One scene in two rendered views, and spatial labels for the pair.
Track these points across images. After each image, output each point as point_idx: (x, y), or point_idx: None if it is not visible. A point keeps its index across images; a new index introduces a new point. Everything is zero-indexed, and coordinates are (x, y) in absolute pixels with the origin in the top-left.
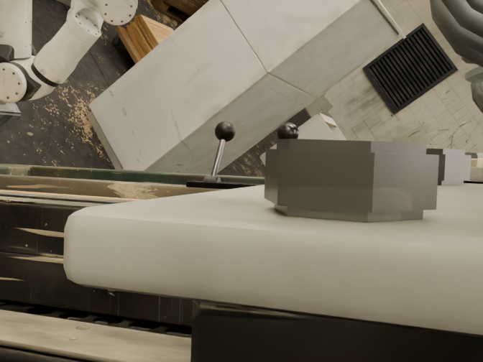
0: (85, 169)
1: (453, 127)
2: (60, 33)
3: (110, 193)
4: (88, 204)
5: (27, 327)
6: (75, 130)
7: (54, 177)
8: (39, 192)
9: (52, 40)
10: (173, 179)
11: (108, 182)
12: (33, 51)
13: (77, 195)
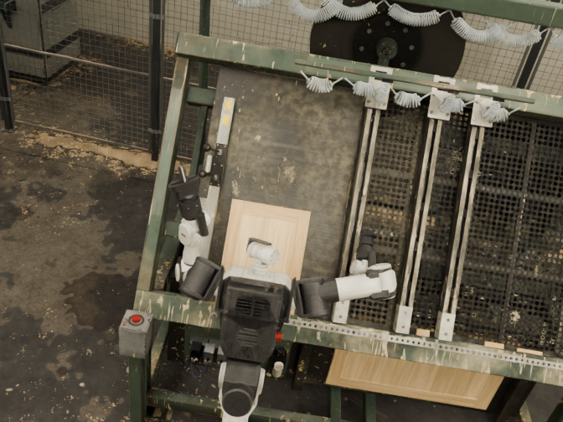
0: (154, 258)
1: None
2: (198, 248)
3: (214, 219)
4: (370, 156)
5: (430, 131)
6: None
7: (201, 250)
8: (226, 243)
9: (197, 253)
10: (163, 209)
11: (214, 220)
12: (181, 271)
13: (230, 225)
